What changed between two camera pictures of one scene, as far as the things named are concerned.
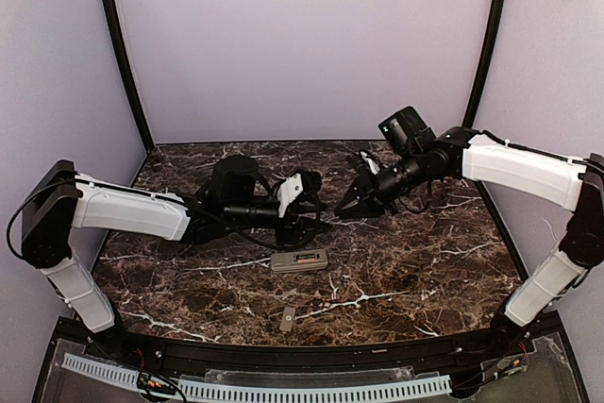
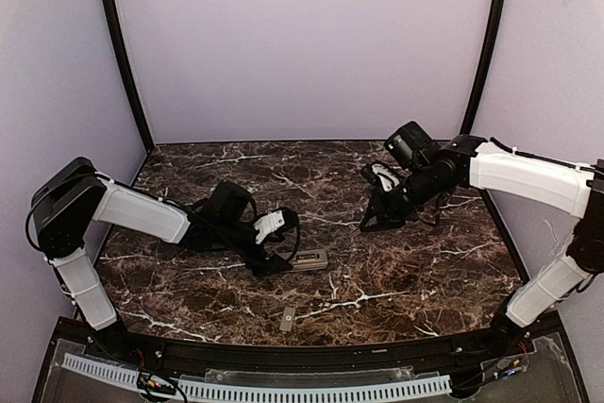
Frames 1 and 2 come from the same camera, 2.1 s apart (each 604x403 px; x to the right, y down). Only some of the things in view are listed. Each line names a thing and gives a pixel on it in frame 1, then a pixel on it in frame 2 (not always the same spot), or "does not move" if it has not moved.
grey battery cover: [287, 318] does not move
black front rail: [418, 357] does not move
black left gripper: [287, 222] to [258, 252]
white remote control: [297, 261] does not move
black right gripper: [376, 190] to [390, 205]
